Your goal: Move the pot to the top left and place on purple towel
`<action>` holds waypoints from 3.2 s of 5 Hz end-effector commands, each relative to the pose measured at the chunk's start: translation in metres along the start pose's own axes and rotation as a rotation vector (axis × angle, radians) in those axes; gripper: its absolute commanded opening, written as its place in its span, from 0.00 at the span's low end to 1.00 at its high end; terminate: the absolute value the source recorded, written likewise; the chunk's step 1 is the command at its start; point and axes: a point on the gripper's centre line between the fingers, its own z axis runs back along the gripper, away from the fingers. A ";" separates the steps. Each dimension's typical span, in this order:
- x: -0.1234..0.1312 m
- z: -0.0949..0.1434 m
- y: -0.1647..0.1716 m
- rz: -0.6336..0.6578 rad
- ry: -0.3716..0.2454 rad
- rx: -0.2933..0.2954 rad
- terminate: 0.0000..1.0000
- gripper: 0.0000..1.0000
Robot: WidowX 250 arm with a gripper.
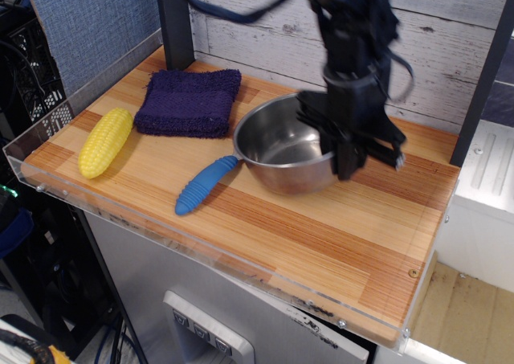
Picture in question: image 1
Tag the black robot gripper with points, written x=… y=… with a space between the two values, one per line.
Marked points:
x=352 y=122

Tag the stainless steel bowl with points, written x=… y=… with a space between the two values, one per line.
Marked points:
x=283 y=153

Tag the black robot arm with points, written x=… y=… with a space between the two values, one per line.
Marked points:
x=356 y=34

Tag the purple folded towel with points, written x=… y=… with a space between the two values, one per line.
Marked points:
x=188 y=104

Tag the white toy sink counter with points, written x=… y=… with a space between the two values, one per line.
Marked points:
x=476 y=235

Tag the yellow toy corn cob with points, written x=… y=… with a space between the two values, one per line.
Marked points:
x=104 y=142

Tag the toy fridge dispenser panel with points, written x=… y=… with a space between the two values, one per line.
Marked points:
x=205 y=339

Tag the black plastic crate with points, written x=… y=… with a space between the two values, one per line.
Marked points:
x=33 y=78

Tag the clear acrylic table guard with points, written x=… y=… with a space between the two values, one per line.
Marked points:
x=284 y=272

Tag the yellow object bottom left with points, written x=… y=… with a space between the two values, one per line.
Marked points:
x=36 y=351

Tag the blue handled metal spoon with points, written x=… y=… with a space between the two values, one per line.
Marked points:
x=199 y=188

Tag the dark vertical post left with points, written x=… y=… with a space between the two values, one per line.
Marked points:
x=176 y=33

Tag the dark vertical post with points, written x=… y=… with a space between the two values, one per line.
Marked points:
x=176 y=33
x=486 y=79

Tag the dark vertical post right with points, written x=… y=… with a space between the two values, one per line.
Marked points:
x=486 y=79

